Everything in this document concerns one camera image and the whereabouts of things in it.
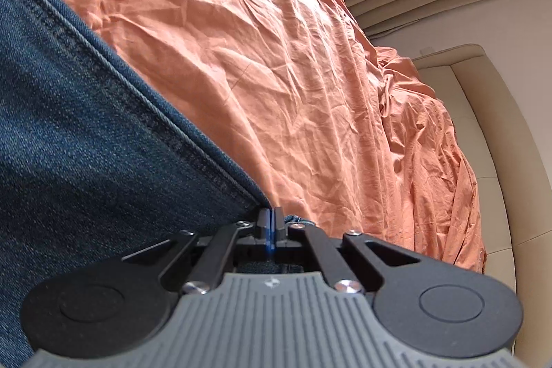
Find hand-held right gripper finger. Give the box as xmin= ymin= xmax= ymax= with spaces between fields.
xmin=273 ymin=206 xmax=422 ymax=295
xmin=122 ymin=208 xmax=272 ymax=295

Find blue denim pants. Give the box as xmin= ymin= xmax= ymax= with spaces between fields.
xmin=0 ymin=0 xmax=317 ymax=368

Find orange bed sheet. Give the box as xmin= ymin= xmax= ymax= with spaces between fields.
xmin=0 ymin=0 xmax=487 ymax=275

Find cream padded headboard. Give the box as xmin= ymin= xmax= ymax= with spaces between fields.
xmin=411 ymin=44 xmax=552 ymax=368

